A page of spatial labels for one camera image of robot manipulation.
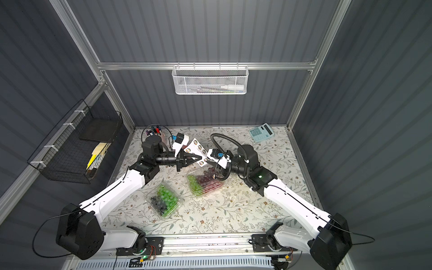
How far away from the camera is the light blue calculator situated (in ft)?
3.74

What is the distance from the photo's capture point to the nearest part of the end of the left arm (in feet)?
1.96

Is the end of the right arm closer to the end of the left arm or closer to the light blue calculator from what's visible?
the end of the left arm
